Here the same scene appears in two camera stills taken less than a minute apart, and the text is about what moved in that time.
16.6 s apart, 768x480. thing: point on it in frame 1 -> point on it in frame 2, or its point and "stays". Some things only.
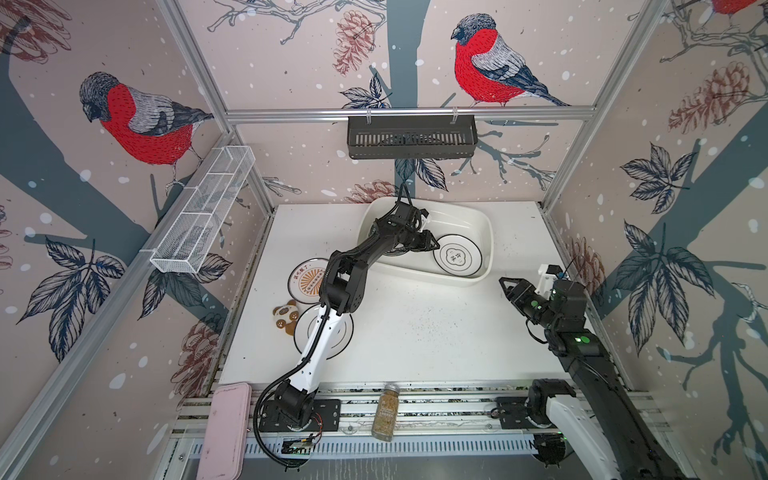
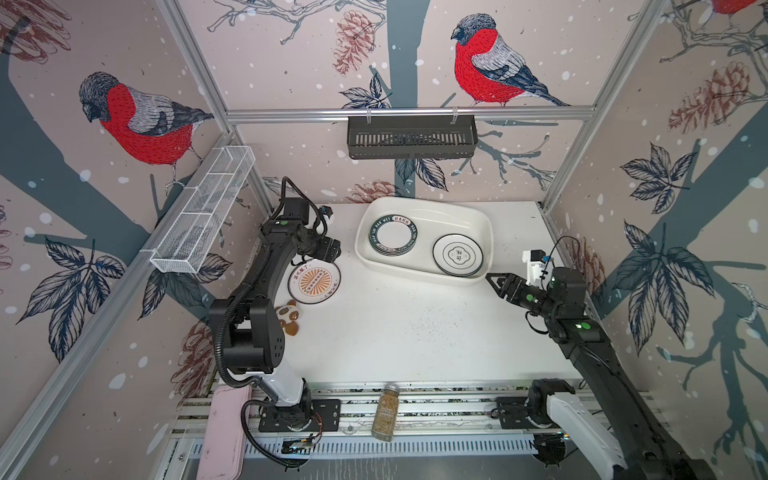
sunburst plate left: [304, 279] stays
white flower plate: [458, 255] stays
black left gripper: [426, 244] -> [327, 252]
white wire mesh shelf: [202, 208] stays
